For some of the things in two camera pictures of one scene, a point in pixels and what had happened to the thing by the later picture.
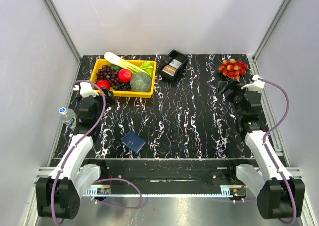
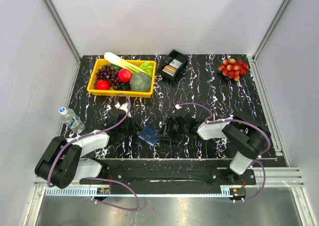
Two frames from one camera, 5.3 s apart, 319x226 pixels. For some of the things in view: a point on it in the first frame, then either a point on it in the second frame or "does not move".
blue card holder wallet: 133,142 → 149,135
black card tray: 172,65 does not move
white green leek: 116,60 does not move
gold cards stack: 169,69 does not move
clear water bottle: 69,116 does not move
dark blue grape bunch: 122,86 does not move
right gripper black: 232,85 → 165,132
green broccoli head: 140,81 does not move
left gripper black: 109,99 → 135,127
